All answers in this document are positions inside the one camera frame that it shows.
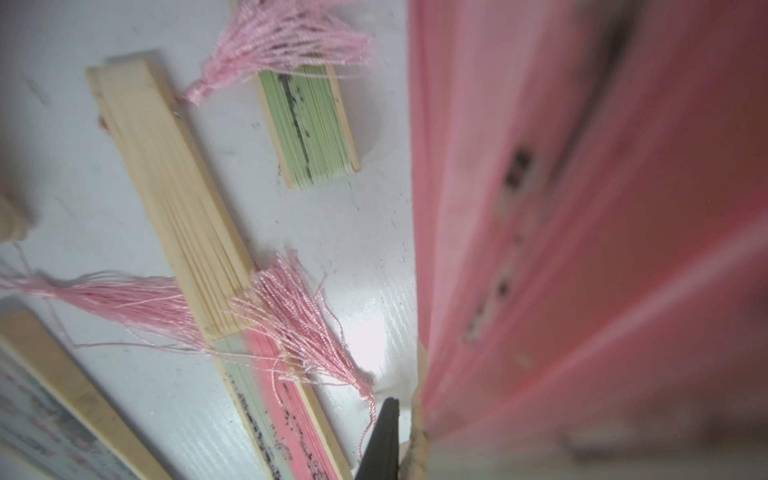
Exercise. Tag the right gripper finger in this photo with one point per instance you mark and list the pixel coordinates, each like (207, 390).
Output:
(380, 459)

